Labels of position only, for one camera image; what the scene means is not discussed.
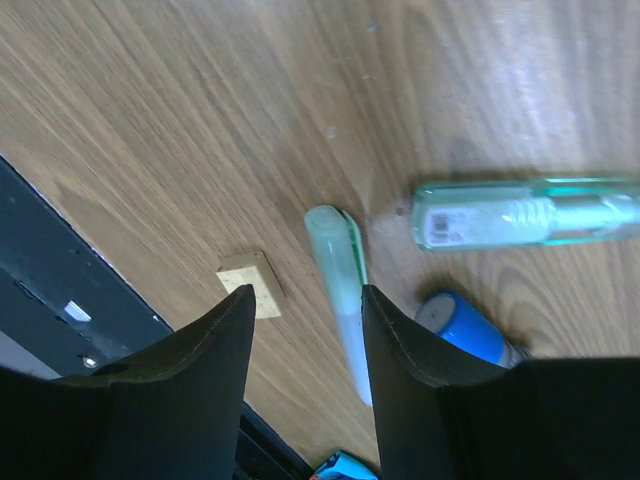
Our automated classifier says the mint green highlighter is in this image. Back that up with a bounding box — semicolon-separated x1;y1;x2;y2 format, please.
304;205;372;406

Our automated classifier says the blue shark print cloth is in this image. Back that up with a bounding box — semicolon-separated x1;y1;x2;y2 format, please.
309;450;378;480

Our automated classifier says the blue grey glue stick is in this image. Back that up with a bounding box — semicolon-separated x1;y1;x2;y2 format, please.
415;291;530;369

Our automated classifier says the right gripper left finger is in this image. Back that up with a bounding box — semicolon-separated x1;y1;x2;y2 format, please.
1;285;256;479

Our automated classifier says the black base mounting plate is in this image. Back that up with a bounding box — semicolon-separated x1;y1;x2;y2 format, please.
1;164;311;479

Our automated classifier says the small tan eraser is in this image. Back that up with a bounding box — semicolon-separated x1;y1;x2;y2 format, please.
216;251;285;319

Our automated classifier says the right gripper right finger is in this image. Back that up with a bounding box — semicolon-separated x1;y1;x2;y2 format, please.
362;285;639;479

